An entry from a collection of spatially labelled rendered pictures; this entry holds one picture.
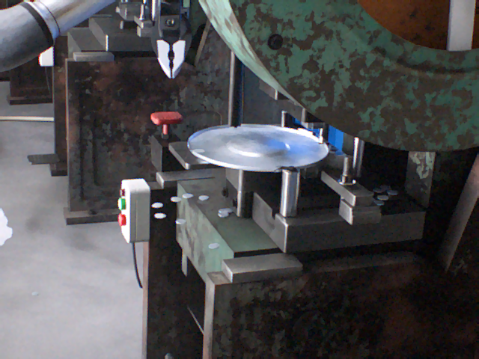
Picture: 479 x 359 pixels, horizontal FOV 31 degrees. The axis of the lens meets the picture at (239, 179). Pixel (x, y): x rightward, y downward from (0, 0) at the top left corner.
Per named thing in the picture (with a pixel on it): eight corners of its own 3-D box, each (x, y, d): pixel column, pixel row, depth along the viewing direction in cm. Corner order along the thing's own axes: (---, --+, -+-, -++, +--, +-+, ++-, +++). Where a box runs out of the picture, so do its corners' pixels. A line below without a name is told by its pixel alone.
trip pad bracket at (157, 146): (159, 220, 204) (162, 142, 197) (150, 205, 213) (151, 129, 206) (184, 218, 206) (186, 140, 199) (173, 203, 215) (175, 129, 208)
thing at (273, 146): (171, 131, 185) (171, 127, 184) (295, 124, 194) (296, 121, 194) (212, 176, 159) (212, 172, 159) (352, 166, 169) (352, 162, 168)
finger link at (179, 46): (187, 72, 201) (186, 34, 197) (185, 79, 195) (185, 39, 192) (174, 72, 201) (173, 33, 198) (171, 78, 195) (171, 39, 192)
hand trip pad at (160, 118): (155, 149, 202) (156, 119, 199) (149, 142, 207) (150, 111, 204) (184, 148, 204) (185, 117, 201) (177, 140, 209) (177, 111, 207)
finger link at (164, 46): (174, 72, 201) (173, 33, 198) (171, 78, 195) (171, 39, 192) (160, 72, 201) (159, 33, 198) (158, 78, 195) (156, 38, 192)
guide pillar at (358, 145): (353, 177, 176) (360, 112, 171) (348, 174, 178) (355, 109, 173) (362, 176, 177) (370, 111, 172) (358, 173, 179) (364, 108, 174)
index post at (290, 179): (284, 217, 162) (287, 170, 159) (278, 211, 165) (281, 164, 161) (297, 216, 163) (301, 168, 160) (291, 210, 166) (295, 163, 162)
